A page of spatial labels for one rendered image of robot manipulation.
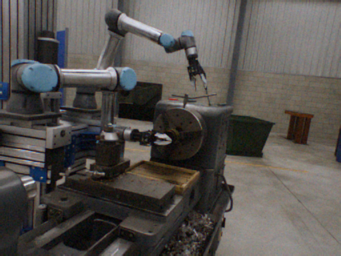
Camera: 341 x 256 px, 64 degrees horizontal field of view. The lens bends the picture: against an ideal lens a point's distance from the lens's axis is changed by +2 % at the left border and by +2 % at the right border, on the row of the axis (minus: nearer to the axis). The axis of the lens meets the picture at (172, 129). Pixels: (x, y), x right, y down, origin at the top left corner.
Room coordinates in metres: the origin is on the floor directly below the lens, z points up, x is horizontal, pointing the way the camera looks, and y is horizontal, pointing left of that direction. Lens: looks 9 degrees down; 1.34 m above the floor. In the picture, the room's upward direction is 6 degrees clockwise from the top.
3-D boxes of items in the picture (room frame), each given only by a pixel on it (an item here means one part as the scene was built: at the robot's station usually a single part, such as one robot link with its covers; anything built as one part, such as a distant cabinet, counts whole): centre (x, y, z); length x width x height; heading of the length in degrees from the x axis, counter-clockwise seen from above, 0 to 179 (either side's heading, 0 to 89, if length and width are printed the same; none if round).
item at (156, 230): (0.96, 0.19, 0.90); 0.47 x 0.30 x 0.06; 70
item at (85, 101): (1.73, 0.58, 1.21); 0.15 x 0.15 x 0.10
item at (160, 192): (1.01, 0.19, 0.95); 0.43 x 0.17 x 0.05; 70
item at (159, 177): (1.37, 0.04, 0.89); 0.36 x 0.30 x 0.04; 70
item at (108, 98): (1.54, 0.38, 1.18); 0.12 x 0.11 x 0.49; 135
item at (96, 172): (1.06, 0.24, 0.99); 0.20 x 0.10 x 0.05; 160
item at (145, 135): (1.39, 0.15, 1.07); 0.12 x 0.09 x 0.08; 69
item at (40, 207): (0.90, 0.43, 0.84); 0.04 x 0.04 x 0.10; 70
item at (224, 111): (1.99, -0.16, 1.06); 0.59 x 0.48 x 0.39; 160
